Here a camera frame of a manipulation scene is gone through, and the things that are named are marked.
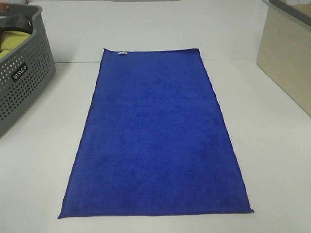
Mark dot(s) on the yellow-green towel in basket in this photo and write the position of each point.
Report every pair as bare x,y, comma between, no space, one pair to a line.
9,40

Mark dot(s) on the dark grey cloth in basket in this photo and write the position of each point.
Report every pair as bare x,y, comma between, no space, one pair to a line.
18,23

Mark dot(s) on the beige plastic bin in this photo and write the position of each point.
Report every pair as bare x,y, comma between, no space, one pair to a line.
285,50

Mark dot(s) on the grey perforated laundry basket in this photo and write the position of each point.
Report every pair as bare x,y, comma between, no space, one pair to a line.
27,70

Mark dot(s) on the blue microfibre towel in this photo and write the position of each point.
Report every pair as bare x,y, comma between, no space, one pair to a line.
155,142

